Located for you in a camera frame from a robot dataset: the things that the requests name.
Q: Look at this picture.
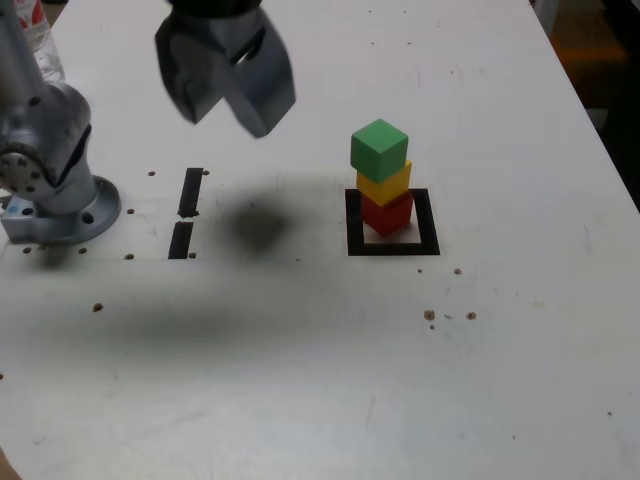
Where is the red cube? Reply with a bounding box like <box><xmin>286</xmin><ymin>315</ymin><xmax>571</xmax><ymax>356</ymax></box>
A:
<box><xmin>359</xmin><ymin>191</ymin><xmax>416</xmax><ymax>237</ymax></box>

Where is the black tape square outline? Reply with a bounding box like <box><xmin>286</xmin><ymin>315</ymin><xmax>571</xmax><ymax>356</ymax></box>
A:
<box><xmin>344</xmin><ymin>187</ymin><xmax>442</xmax><ymax>258</ymax></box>

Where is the green cube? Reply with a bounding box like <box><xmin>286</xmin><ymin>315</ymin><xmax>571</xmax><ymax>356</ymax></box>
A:
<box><xmin>350</xmin><ymin>117</ymin><xmax>410</xmax><ymax>183</ymax></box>

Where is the person's hand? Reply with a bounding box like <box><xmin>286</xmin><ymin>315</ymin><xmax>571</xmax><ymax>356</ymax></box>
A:
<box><xmin>0</xmin><ymin>443</ymin><xmax>24</xmax><ymax>480</ymax></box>

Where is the clear plastic water bottle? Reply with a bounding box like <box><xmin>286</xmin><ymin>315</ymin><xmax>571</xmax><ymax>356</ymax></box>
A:
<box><xmin>14</xmin><ymin>0</ymin><xmax>68</xmax><ymax>84</ymax></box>

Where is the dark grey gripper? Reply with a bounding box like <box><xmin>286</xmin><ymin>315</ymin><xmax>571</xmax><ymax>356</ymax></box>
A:
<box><xmin>153</xmin><ymin>13</ymin><xmax>298</xmax><ymax>141</ymax></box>

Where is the yellow cube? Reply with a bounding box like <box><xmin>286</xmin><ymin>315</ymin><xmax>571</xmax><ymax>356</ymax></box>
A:
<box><xmin>355</xmin><ymin>159</ymin><xmax>414</xmax><ymax>208</ymax></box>

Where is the black tape strip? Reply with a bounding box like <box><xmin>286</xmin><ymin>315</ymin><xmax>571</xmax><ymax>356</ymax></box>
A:
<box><xmin>167</xmin><ymin>167</ymin><xmax>205</xmax><ymax>261</ymax></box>

